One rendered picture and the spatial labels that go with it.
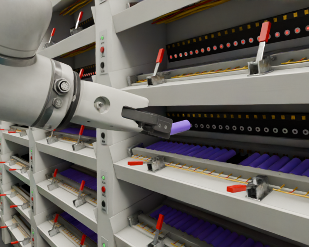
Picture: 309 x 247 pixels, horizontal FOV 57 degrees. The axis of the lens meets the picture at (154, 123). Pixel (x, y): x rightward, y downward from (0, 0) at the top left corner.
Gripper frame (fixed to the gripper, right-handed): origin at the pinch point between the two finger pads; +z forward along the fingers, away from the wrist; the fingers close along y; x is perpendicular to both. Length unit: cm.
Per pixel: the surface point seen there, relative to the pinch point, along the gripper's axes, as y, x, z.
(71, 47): 62, -27, 6
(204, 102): 1.1, -7.2, 11.6
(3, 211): 176, 61, 28
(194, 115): 18.0, -8.1, 27.3
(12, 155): 171, 23, 24
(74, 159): 61, 11, 16
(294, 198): -14.7, 6.7, 18.3
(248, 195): -8.7, 7.9, 15.4
